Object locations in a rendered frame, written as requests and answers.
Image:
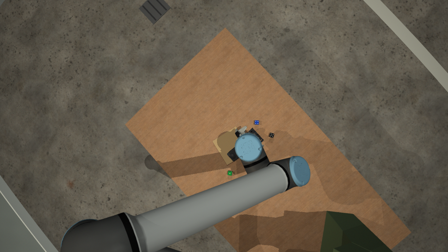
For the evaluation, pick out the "tan square mat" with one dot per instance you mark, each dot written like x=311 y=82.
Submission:
x=225 y=143

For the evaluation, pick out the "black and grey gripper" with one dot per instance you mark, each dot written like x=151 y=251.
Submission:
x=242 y=131

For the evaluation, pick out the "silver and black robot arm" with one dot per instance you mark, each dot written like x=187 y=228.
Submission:
x=155 y=230

